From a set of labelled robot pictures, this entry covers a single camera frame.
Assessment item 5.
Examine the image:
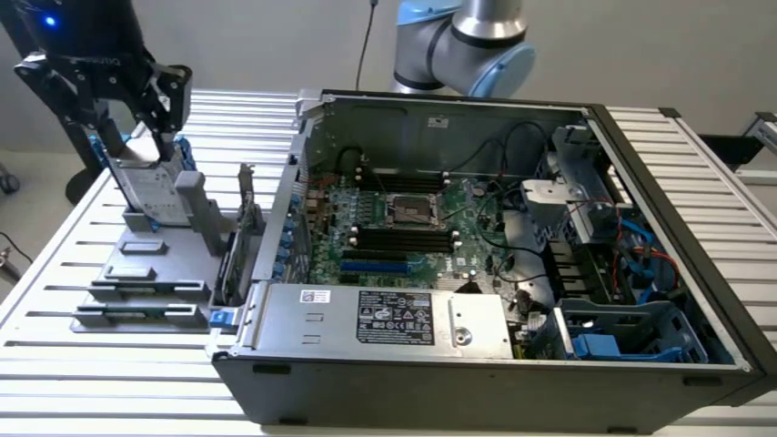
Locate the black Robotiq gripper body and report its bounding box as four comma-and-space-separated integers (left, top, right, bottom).
0, 0, 162, 100

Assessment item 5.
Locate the CPU socket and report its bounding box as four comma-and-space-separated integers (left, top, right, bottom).
384, 192, 443, 227

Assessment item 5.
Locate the silver disk with blue rails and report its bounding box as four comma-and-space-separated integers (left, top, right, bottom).
88, 129, 198, 229

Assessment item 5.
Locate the graphics card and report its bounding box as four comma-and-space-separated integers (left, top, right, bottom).
216, 162, 265, 307

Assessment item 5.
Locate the grey parts rack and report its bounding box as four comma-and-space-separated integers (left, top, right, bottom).
71, 168, 269, 335

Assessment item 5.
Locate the black RAM slot bank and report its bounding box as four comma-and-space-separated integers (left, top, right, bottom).
353, 224, 459, 252
371, 169, 449, 193

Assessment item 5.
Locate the black expansion slot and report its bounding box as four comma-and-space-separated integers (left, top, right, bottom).
341, 249, 409, 261

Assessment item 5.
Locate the blue expansion slot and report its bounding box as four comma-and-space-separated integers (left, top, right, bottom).
339, 259, 411, 274

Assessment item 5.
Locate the green motherboard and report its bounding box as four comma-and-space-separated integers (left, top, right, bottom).
295, 176, 519, 293

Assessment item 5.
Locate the silver power supply unit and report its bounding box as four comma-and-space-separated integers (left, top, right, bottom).
249, 283, 519, 361

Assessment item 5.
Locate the metal drive cage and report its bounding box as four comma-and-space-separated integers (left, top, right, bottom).
520, 125, 640, 248

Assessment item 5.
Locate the open black PC case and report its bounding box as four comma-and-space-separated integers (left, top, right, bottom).
204, 88, 777, 425

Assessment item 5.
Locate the grey disk bay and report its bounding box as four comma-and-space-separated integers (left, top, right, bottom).
553, 297, 711, 365

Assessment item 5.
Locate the thin black hanging cable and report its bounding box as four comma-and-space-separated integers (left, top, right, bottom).
353, 0, 381, 90

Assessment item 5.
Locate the black cable loop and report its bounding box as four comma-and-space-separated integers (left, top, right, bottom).
451, 120, 552, 184

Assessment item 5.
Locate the blue wire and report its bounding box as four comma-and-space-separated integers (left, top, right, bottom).
621, 217, 661, 303

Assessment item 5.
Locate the red wire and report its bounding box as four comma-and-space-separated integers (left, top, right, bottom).
611, 212, 680, 298

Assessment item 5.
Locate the black bracket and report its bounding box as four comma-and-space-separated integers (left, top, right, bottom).
696, 133, 761, 173

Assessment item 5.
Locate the aluminium profile frame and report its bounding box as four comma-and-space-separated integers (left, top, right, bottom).
735, 110, 777, 185

